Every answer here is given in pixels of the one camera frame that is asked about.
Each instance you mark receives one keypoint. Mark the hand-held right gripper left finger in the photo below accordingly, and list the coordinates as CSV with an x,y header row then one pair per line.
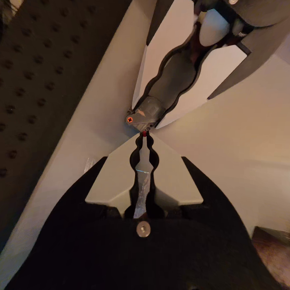
x,y
108,181

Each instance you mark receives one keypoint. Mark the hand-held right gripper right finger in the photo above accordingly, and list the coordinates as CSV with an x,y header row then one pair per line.
x,y
176,181

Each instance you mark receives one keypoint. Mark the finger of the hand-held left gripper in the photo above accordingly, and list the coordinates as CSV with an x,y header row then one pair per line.
x,y
167,29
217,72

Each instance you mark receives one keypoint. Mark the clear bag of small pins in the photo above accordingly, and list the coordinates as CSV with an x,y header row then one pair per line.
x,y
142,188

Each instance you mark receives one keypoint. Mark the grey toy motor block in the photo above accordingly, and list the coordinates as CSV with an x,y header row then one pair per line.
x,y
149,111

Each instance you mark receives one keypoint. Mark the grey desk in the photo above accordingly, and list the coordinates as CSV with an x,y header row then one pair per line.
x,y
226,147

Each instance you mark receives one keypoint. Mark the toy truck set box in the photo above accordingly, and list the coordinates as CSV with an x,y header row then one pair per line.
x,y
271,253

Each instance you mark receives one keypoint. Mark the dark perforated mat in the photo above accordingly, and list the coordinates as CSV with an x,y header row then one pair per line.
x,y
45,68

